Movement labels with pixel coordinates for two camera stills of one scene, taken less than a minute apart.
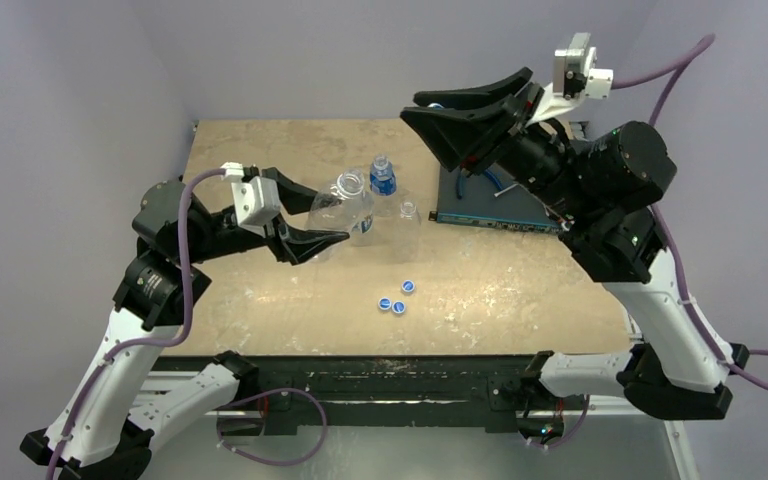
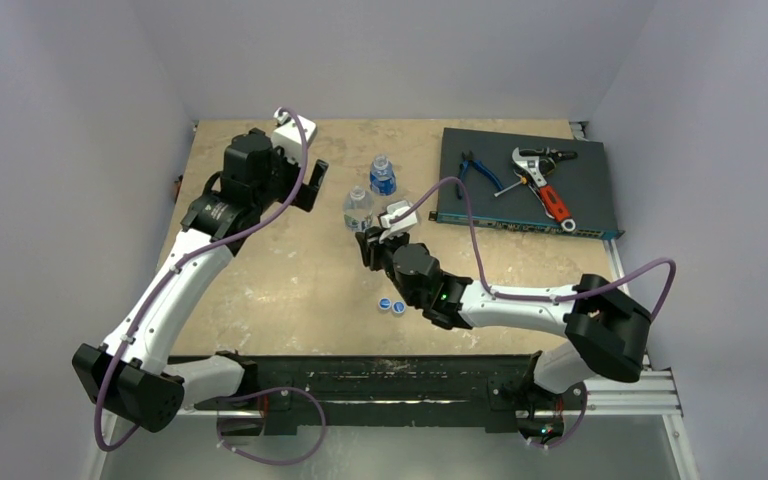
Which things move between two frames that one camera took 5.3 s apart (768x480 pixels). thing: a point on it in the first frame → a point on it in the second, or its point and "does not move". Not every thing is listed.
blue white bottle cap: [398, 306] does not move
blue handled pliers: [492, 177] does not move
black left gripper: [287, 243] → [305, 195]
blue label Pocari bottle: [383, 181] does not move
